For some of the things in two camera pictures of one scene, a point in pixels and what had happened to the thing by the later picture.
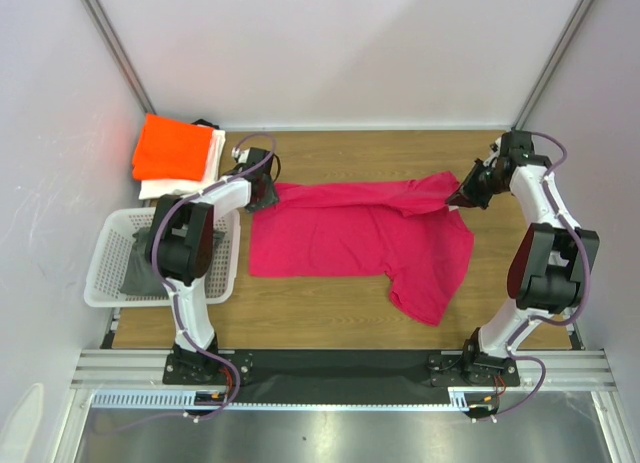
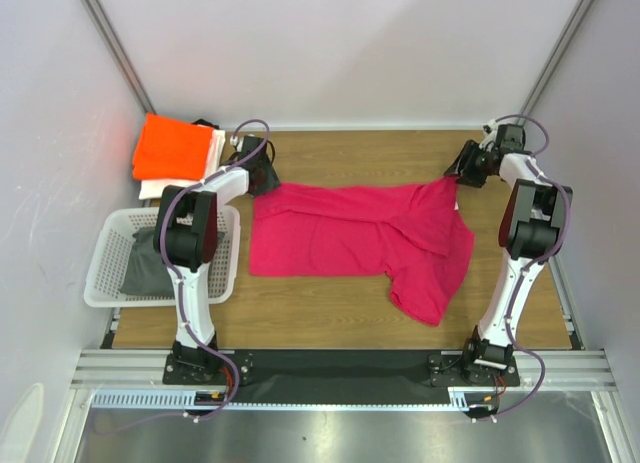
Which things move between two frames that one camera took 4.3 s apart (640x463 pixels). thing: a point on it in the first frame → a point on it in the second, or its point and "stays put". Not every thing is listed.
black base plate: [343, 377] stays put
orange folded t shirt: [171, 149] stays put
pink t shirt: [401, 228] stays put
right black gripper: [473, 184] → [465, 167]
